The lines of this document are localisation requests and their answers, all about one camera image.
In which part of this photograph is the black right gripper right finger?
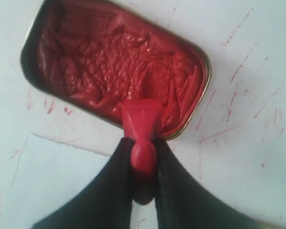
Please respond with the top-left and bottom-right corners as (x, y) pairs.
(153, 138), (278, 229)

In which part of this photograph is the red ink paste tin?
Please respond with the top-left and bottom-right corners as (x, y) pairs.
(20, 0), (212, 139)

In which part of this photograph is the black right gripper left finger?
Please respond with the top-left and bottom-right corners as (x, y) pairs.
(33, 137), (134, 229)

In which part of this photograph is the white paper sheet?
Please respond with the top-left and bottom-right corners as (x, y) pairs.
(0, 134), (112, 229)

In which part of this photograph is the red plastic stamp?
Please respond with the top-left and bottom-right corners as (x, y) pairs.
(122, 99), (162, 205)

